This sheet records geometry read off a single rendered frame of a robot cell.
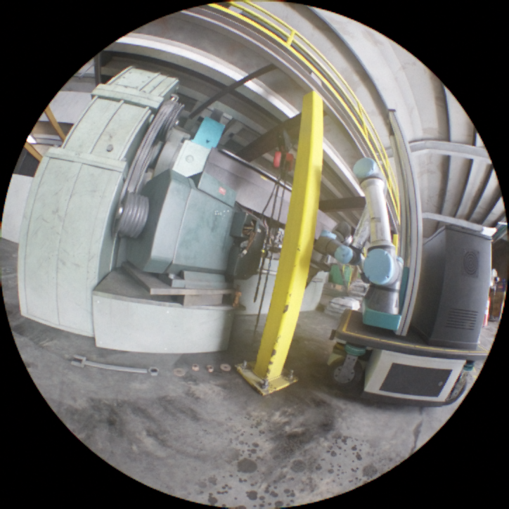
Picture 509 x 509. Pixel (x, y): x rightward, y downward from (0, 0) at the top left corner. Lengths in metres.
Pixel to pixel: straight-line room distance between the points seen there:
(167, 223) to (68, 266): 0.55
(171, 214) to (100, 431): 0.77
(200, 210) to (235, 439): 0.86
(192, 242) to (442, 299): 1.11
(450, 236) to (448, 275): 0.17
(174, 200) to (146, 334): 0.59
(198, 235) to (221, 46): 1.50
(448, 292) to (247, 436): 0.92
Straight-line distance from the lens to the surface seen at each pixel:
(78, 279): 0.92
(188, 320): 0.84
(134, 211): 0.76
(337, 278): 9.85
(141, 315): 0.81
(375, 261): 0.62
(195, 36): 1.72
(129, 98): 1.20
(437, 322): 0.89
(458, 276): 0.92
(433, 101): 6.47
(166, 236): 0.67
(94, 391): 0.72
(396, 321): 0.75
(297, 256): 0.66
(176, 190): 0.69
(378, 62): 5.53
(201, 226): 0.75
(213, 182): 0.81
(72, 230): 0.92
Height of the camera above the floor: 0.53
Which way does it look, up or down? 3 degrees up
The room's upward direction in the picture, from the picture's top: 12 degrees clockwise
